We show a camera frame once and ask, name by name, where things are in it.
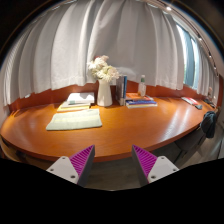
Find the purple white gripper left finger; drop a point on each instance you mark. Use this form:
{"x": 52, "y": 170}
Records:
{"x": 75, "y": 168}

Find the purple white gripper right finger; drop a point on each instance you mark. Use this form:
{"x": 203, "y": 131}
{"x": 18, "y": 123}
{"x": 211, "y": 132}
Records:
{"x": 151, "y": 168}

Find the light green folded towel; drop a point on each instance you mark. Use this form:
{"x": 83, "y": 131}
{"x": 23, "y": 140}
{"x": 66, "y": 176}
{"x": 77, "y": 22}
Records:
{"x": 75, "y": 120}

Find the grey office chair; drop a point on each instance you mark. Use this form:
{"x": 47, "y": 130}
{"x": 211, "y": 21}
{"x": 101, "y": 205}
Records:
{"x": 188, "y": 145}

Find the yellow book under stack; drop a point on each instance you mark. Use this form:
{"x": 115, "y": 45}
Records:
{"x": 66, "y": 107}

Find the flat stacked colourful books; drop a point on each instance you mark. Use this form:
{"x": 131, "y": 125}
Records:
{"x": 134, "y": 100}

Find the white book on stack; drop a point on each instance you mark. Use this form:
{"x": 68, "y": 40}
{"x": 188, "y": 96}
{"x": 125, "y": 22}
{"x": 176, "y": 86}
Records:
{"x": 84, "y": 97}

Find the white ceramic vase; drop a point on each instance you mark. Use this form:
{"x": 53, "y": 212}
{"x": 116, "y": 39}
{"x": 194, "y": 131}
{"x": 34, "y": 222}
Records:
{"x": 104, "y": 97}

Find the red booklet on table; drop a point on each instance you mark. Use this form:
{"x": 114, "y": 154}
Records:
{"x": 192, "y": 102}

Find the clear plastic bottle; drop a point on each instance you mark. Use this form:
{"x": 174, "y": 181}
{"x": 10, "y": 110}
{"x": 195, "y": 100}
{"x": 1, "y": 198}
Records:
{"x": 142, "y": 87}

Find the upright blue grey books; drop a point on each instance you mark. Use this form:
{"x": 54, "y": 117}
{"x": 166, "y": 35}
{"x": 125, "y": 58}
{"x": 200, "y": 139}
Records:
{"x": 121, "y": 85}

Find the white flower bouquet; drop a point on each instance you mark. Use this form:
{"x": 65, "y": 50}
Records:
{"x": 101, "y": 70}

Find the white pleated curtain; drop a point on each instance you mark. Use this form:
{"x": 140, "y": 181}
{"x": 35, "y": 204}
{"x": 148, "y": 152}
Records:
{"x": 54, "y": 51}

